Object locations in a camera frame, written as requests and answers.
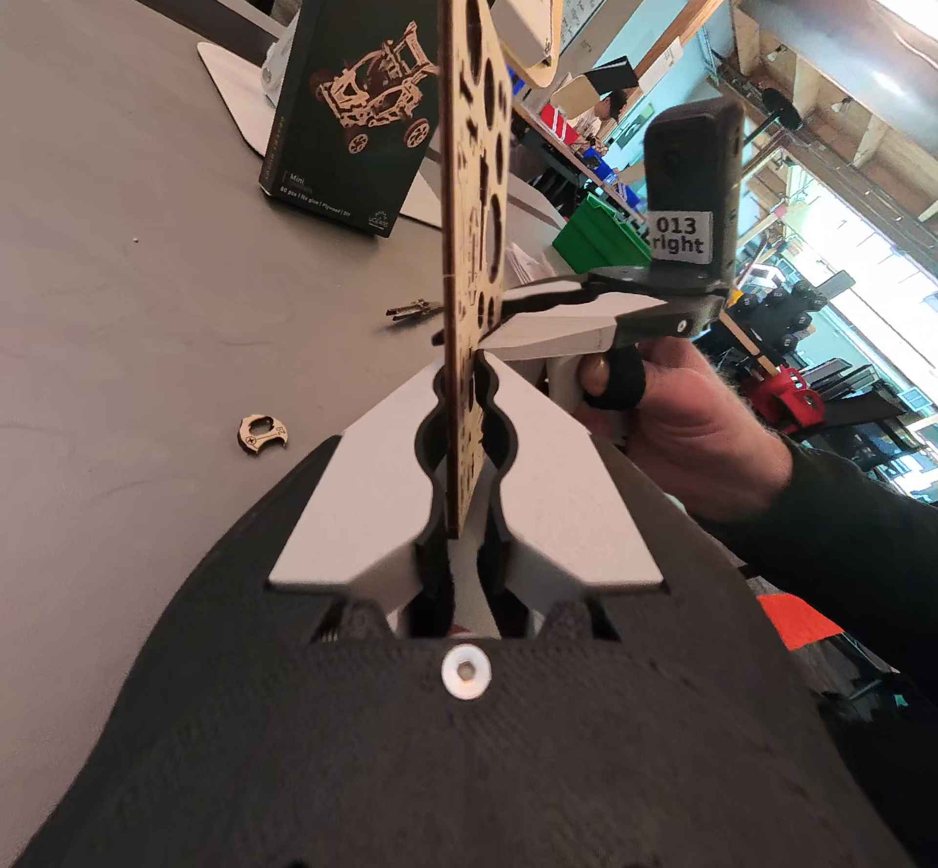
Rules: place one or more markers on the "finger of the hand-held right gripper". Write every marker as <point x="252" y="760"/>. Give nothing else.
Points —
<point x="586" y="303"/>
<point x="549" y="340"/>

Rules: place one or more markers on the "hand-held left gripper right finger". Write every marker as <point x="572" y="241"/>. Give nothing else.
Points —
<point x="586" y="509"/>

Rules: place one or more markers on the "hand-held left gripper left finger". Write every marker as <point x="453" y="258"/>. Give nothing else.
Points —
<point x="366" y="501"/>

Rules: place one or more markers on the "green plastic bin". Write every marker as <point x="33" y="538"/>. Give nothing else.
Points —
<point x="601" y="237"/>

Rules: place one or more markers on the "wooden parts sheet round holes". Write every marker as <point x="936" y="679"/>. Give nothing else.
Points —
<point x="453" y="171"/>

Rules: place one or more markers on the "person's right forearm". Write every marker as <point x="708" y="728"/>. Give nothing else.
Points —
<point x="843" y="553"/>

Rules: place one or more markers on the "dark model kit box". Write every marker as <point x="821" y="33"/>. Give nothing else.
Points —
<point x="344" y="17"/>

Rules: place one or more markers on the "person's right hand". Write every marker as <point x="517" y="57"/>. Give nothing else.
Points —
<point x="696" y="443"/>

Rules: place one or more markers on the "instruction booklet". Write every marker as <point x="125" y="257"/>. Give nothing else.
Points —
<point x="531" y="263"/>

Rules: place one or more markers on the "black tripod stand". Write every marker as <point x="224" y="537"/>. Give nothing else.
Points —
<point x="780" y="105"/>

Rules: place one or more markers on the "wooden crescent part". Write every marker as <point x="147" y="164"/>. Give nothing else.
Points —
<point x="249" y="439"/>

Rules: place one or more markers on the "black dumbbell rack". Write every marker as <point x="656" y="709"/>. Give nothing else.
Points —
<point x="780" y="311"/>

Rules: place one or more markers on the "flat wooden model frame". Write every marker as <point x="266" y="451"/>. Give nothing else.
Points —
<point x="410" y="311"/>

